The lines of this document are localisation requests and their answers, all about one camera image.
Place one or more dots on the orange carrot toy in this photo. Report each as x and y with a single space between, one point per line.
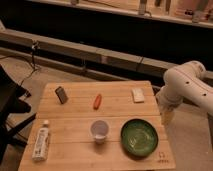
97 102

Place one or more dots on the white rectangular sponge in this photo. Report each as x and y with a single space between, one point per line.
138 96

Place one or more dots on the white tube with cap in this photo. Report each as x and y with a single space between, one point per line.
41 145

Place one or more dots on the dark grey eraser block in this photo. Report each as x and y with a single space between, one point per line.
61 94

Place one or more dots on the black chair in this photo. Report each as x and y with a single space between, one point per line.
10 102

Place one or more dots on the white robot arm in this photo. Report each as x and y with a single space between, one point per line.
185 81

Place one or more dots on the white paper cup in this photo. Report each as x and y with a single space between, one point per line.
99 130

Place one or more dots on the green ceramic bowl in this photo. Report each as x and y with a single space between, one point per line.
138 137

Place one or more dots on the cream tapered end effector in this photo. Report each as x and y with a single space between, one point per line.
167 116

